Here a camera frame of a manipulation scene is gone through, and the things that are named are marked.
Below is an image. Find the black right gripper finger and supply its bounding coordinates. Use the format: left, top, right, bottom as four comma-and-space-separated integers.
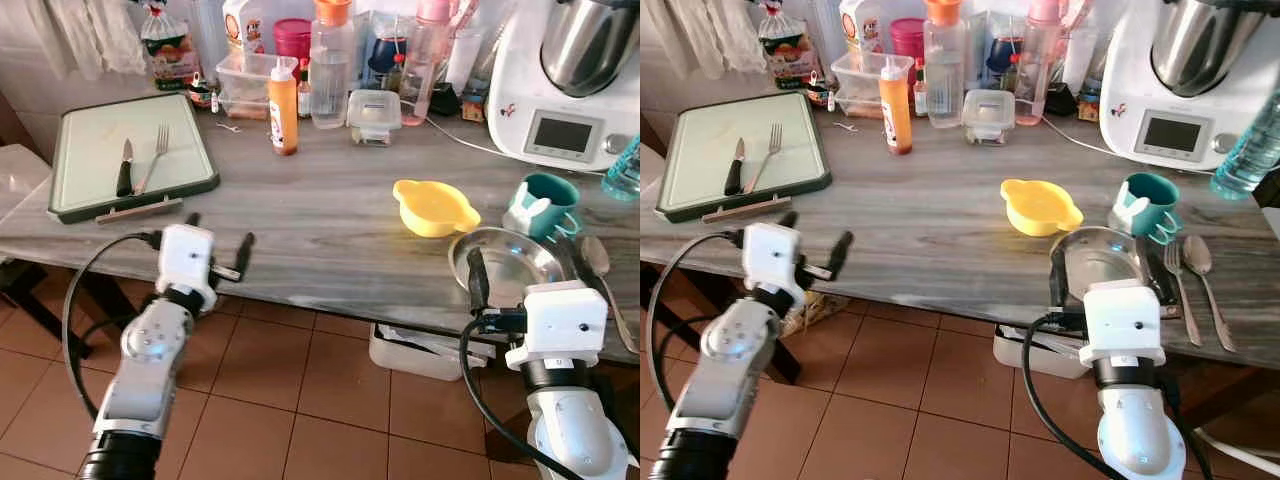
562, 236, 605, 291
466, 247, 491, 311
1140, 245, 1181, 309
1048, 250, 1071, 311

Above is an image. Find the steel spoon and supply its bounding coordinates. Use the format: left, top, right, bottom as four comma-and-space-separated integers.
578, 236, 639, 354
1182, 234, 1238, 354

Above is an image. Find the steel fork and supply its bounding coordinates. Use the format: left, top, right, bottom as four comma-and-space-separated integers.
1164, 242, 1204, 349
134, 124, 171, 196
749, 124, 785, 194

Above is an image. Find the wooden strip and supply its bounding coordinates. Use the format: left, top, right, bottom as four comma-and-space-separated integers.
702, 196, 792, 224
96, 198, 185, 225

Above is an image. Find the stainless steel bowl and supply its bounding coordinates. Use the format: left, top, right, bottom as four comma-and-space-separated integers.
1049, 226, 1167, 301
447, 226, 573, 313

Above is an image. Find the white plastic bin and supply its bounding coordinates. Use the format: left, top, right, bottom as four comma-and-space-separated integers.
992, 324, 1093, 380
368, 322, 498, 382

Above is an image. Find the yellow plastic bowl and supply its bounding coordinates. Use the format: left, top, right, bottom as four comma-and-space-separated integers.
1000, 178, 1085, 238
392, 179, 483, 239

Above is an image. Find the clear blue water bottle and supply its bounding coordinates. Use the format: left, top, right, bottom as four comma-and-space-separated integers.
1209, 92, 1280, 202
602, 135, 641, 202

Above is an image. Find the grey wood-look counter table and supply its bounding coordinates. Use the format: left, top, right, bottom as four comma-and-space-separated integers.
640, 85, 1280, 371
0, 85, 641, 366

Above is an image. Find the green rimmed cutting board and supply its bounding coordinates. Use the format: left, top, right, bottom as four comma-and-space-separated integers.
47, 92, 222, 225
655, 92, 834, 224

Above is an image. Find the orange sauce bottle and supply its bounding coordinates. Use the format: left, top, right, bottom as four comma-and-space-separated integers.
267, 57, 300, 157
878, 57, 914, 156

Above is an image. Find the clear plastic box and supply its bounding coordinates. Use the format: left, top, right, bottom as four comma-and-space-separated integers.
215, 52, 301, 121
830, 52, 911, 121

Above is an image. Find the bagged food packet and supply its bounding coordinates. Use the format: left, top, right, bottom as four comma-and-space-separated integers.
140, 0, 202, 92
757, 0, 816, 92

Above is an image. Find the white kitchen appliance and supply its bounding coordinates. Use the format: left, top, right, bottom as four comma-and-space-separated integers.
487, 0, 641, 173
1097, 0, 1280, 167

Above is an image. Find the small clear lidded container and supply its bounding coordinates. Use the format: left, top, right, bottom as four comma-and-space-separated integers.
962, 89, 1017, 147
346, 89, 404, 147

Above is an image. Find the clear bottle orange cap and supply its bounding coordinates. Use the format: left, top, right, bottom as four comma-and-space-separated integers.
308, 0, 354, 130
922, 0, 968, 130

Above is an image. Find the white hanging cloth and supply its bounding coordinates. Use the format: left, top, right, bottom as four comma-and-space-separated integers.
45, 0, 148, 79
650, 0, 766, 79

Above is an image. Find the white printed carton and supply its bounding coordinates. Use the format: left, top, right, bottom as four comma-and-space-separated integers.
838, 0, 886, 57
222, 0, 269, 57

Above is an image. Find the magenta plastic cup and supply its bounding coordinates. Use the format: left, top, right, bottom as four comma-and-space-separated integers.
273, 18, 313, 63
890, 18, 927, 61

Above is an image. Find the pink drinking bottle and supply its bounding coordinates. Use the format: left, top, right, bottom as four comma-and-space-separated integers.
1014, 0, 1065, 127
400, 0, 453, 127

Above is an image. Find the blue jar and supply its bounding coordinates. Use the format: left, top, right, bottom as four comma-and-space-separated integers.
367, 35, 408, 76
985, 35, 1023, 73

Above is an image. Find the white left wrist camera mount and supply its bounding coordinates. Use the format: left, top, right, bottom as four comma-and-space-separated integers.
157, 224, 217, 298
743, 222, 804, 296

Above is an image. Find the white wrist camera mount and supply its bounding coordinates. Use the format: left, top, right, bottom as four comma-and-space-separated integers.
1078, 280, 1166, 366
505, 281, 609, 371
157, 224, 217, 298
743, 222, 804, 296

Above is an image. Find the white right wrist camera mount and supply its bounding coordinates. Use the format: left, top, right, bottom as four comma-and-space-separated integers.
1078, 280, 1166, 366
505, 281, 609, 371

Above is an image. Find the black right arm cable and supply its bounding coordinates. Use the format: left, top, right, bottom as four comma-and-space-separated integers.
458, 315, 601, 480
1020, 312, 1131, 480

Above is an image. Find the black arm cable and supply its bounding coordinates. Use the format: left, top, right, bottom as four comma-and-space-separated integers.
458, 315, 601, 480
1020, 312, 1131, 480
62, 230, 163, 421
646, 230, 749, 401

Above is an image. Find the teal mug with handle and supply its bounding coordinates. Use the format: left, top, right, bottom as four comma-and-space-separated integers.
502, 172, 584, 243
1108, 172, 1184, 246

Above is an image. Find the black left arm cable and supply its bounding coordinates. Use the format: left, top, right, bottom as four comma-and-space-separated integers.
646, 230, 749, 401
62, 230, 163, 421

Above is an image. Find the white power cord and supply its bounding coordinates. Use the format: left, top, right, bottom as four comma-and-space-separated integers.
1040, 112, 1216, 176
425, 112, 606, 179

